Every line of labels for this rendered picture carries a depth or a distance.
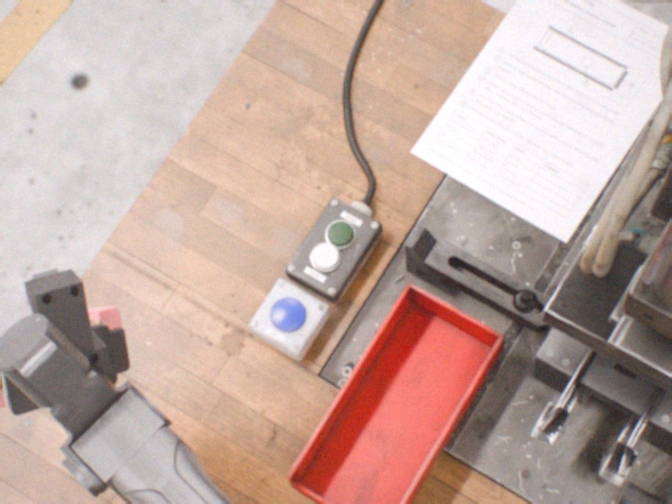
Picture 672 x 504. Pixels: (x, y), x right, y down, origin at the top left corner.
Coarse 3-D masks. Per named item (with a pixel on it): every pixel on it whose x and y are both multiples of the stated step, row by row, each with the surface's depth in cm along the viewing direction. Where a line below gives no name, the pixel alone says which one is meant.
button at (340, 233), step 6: (336, 222) 151; (342, 222) 151; (330, 228) 151; (336, 228) 151; (342, 228) 151; (348, 228) 151; (330, 234) 151; (336, 234) 151; (342, 234) 151; (348, 234) 151; (330, 240) 151; (336, 240) 151; (342, 240) 151; (348, 240) 151
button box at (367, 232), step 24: (360, 48) 162; (336, 216) 152; (360, 216) 152; (312, 240) 152; (360, 240) 151; (288, 264) 151; (312, 264) 150; (336, 264) 150; (360, 264) 152; (312, 288) 150; (336, 288) 150
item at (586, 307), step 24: (576, 264) 127; (624, 264) 126; (576, 288) 126; (600, 288) 126; (624, 288) 126; (552, 312) 125; (576, 312) 125; (600, 312) 125; (576, 336) 127; (600, 336) 124; (624, 336) 120; (648, 336) 120; (624, 360) 122; (648, 360) 119
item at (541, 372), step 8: (536, 360) 141; (536, 368) 144; (544, 368) 142; (552, 368) 141; (536, 376) 147; (544, 376) 145; (552, 376) 143; (560, 376) 141; (552, 384) 146; (560, 384) 144; (568, 384) 142; (560, 392) 147; (584, 392) 141; (592, 392) 140; (584, 400) 144; (608, 400) 139; (616, 408) 140; (648, 424) 138; (648, 432) 142; (656, 432) 139; (664, 432) 138; (648, 440) 144; (656, 440) 142; (664, 440) 140; (664, 448) 143
